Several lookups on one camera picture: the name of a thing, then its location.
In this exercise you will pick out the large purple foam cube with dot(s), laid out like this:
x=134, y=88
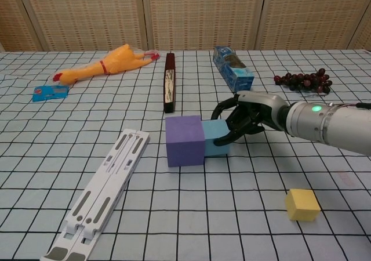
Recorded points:
x=184, y=142

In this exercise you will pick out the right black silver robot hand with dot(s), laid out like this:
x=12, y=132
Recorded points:
x=261, y=107

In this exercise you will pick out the light blue foam cube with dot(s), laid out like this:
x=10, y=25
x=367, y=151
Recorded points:
x=214, y=132

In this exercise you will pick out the white folding laptop stand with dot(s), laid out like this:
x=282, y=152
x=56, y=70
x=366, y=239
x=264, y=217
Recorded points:
x=101, y=185

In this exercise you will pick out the yellow rubber chicken toy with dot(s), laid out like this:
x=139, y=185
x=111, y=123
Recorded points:
x=116, y=62

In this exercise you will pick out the long dark red box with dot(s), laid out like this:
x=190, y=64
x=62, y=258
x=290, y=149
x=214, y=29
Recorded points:
x=169, y=84

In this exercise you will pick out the small yellow foam cube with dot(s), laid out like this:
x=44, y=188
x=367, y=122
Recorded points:
x=303, y=206

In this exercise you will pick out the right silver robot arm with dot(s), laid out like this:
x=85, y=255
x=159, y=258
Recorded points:
x=333, y=127

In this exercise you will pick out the blue card packet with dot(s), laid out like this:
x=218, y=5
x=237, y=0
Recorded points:
x=49, y=93

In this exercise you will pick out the bamboo folding screen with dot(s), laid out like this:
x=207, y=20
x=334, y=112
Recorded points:
x=203, y=14

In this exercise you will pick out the blue cookie box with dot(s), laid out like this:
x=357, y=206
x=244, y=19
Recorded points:
x=234, y=75

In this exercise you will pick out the dark red grape bunch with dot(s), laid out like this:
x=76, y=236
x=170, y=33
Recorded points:
x=304, y=81

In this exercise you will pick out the blue checkered tablecloth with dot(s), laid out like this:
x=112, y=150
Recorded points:
x=203, y=214

